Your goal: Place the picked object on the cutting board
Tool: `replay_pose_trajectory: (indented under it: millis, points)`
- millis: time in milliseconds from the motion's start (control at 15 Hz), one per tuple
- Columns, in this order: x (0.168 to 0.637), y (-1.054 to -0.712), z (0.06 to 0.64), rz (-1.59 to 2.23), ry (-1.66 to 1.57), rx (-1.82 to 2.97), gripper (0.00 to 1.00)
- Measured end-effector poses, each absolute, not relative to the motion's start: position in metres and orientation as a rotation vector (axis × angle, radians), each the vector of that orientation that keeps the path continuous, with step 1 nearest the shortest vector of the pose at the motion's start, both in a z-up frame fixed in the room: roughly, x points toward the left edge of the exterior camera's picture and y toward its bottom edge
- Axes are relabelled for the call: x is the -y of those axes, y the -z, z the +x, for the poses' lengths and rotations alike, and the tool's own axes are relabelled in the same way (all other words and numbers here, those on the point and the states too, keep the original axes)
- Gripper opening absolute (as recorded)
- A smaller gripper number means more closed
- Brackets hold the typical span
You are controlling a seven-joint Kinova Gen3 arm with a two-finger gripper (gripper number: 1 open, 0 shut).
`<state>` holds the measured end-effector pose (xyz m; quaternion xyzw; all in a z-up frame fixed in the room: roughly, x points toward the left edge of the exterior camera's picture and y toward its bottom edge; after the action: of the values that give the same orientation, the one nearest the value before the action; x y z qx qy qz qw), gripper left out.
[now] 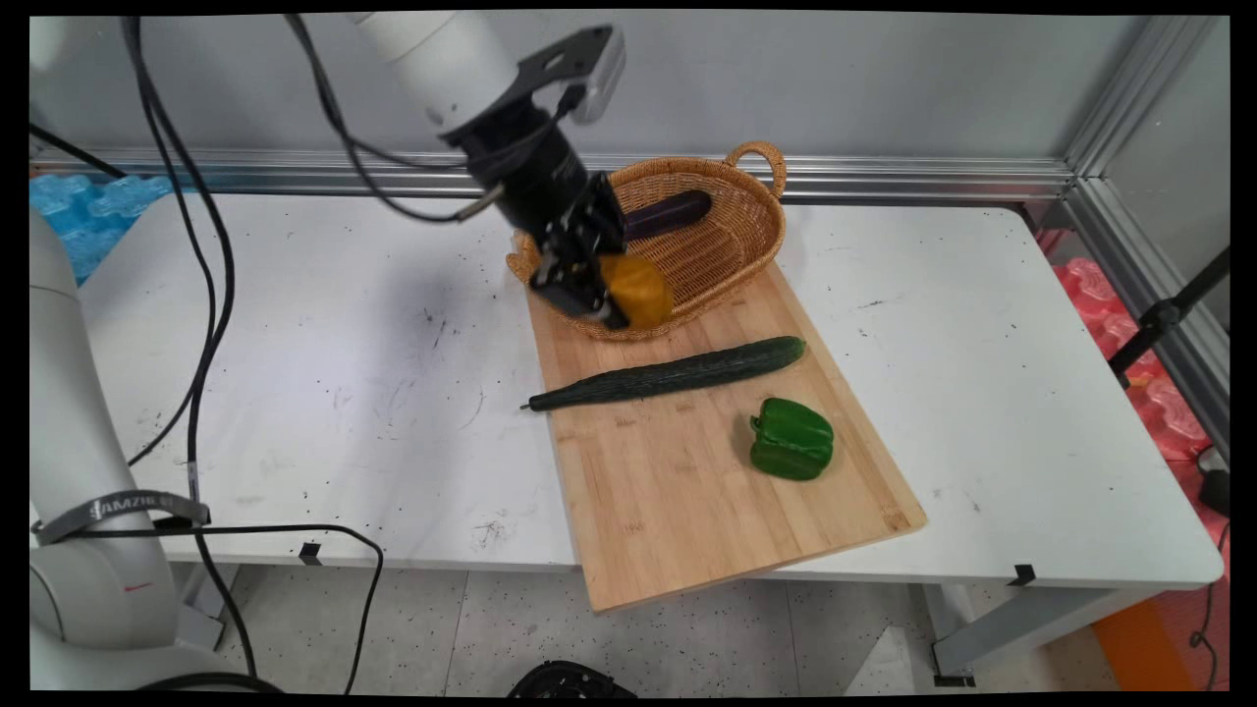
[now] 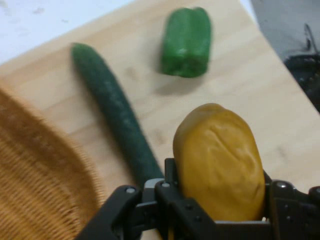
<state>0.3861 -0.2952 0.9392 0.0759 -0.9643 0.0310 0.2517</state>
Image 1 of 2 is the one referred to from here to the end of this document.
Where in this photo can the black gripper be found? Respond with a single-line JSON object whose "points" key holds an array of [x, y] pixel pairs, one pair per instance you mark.
{"points": [[525, 167]]}

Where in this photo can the orange bell pepper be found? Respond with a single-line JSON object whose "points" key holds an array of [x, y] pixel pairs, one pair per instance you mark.
{"points": [[640, 292]]}

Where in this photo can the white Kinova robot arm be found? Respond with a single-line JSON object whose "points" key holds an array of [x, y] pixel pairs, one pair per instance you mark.
{"points": [[88, 442]]}

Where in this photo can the purple eggplant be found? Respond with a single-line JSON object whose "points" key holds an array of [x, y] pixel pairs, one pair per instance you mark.
{"points": [[673, 211]]}

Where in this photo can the woven wicker basket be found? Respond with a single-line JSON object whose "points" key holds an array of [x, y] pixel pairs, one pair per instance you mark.
{"points": [[717, 255]]}

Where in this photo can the long green cucumber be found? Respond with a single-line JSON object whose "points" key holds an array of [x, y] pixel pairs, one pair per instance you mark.
{"points": [[678, 373]]}

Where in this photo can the bamboo cutting board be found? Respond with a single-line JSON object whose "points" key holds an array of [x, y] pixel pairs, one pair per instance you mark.
{"points": [[707, 491]]}

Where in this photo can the green bell pepper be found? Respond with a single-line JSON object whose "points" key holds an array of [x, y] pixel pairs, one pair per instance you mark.
{"points": [[792, 440]]}

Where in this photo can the black tape piece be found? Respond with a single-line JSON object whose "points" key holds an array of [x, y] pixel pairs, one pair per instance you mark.
{"points": [[310, 553], [1023, 574]]}

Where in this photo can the round black floor object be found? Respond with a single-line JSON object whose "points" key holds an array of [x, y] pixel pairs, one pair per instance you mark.
{"points": [[570, 679]]}

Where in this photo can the blue foam sheet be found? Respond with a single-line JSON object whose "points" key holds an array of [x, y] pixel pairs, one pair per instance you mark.
{"points": [[88, 211]]}

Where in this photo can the pink foam sheet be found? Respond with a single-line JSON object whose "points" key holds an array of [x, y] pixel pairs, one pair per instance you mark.
{"points": [[1149, 383]]}

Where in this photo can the grey table leg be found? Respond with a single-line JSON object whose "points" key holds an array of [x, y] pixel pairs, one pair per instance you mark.
{"points": [[1021, 628]]}

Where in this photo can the black tripod stand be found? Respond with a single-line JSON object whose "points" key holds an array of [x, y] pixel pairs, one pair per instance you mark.
{"points": [[1164, 316]]}

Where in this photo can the small black device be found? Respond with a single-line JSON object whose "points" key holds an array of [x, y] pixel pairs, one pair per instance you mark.
{"points": [[1216, 491]]}

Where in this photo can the wrist camera with black bracket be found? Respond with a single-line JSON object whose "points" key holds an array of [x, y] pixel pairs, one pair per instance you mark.
{"points": [[589, 64]]}

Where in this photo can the horizontal aluminium frame rail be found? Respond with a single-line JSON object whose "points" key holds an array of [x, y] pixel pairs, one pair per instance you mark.
{"points": [[884, 177]]}

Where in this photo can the slanted aluminium frame rail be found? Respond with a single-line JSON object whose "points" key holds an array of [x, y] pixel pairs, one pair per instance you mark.
{"points": [[1159, 295]]}

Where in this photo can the aluminium corner post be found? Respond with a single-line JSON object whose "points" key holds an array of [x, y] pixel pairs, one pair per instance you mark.
{"points": [[1144, 88]]}

